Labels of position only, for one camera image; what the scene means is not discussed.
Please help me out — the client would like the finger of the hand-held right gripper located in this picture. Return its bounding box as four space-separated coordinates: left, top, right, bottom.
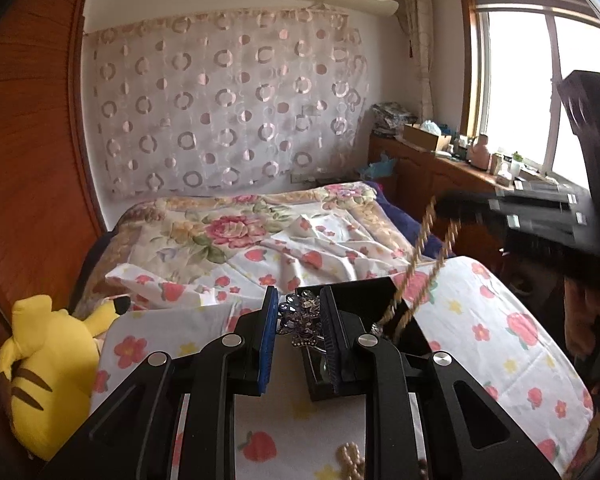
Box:
439 186 592 243

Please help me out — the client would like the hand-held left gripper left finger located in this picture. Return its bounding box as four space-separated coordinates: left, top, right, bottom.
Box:
40 285 281 480

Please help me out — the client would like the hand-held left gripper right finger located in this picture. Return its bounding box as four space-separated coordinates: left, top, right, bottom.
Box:
320 285 563 480

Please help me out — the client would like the silver rhinestone brooch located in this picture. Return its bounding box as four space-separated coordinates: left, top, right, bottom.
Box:
277 292 331 350

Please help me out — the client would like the black jewelry box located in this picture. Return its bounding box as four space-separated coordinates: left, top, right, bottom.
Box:
280 279 443 403

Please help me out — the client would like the gold rope necklace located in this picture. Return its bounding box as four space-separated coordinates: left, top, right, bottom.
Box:
380 195 462 342

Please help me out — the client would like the pink kettle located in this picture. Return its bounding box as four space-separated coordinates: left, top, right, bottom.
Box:
467 134 492 169

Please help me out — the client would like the white strawberry print sheet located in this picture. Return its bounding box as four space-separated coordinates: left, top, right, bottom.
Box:
105 211 418 311

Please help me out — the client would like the wooden side cabinet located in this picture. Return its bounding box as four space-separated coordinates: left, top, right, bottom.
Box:
367 135 536 261

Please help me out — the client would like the wooden framed window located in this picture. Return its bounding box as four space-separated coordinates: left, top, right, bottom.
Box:
459 0 600 192

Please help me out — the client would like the dark blue blanket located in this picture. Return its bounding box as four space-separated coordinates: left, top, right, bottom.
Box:
364 180 453 261

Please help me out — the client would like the flower print table cloth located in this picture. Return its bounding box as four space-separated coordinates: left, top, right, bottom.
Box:
90 255 596 480

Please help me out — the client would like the floral quilt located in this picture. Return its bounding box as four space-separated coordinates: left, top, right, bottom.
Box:
75 182 423 311

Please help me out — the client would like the cardboard tissue box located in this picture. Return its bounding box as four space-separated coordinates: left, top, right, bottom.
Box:
402 120 453 154

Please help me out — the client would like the blue plastic bag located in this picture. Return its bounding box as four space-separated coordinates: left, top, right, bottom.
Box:
361 155 399 179

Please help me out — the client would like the stack of folded clothes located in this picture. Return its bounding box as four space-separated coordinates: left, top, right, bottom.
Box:
370 102 420 139

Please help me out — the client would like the beige window curtain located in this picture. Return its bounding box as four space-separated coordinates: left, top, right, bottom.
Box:
400 0 438 136

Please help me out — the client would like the yellow plush toy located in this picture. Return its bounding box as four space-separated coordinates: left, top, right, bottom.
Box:
0 294 133 461

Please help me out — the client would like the wooden slatted wardrobe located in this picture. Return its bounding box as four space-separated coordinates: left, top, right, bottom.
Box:
0 0 107 480

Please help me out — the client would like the pearl necklace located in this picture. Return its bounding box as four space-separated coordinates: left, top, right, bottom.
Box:
336 441 370 480

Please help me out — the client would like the circle pattern wall curtain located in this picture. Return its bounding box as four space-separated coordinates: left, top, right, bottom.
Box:
82 6 372 200

